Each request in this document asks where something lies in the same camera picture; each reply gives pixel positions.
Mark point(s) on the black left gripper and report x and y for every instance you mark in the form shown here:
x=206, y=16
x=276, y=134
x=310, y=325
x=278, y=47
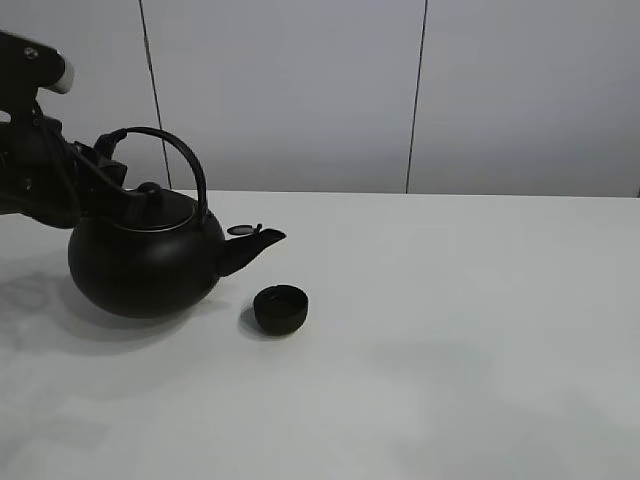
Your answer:
x=37, y=176

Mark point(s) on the black teapot with handle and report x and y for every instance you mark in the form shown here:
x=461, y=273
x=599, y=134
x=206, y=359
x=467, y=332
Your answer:
x=167, y=260

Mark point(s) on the small black teacup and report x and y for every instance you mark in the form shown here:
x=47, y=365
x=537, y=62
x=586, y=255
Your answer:
x=280, y=310

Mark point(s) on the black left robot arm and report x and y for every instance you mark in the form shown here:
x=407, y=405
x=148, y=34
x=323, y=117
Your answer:
x=26, y=68

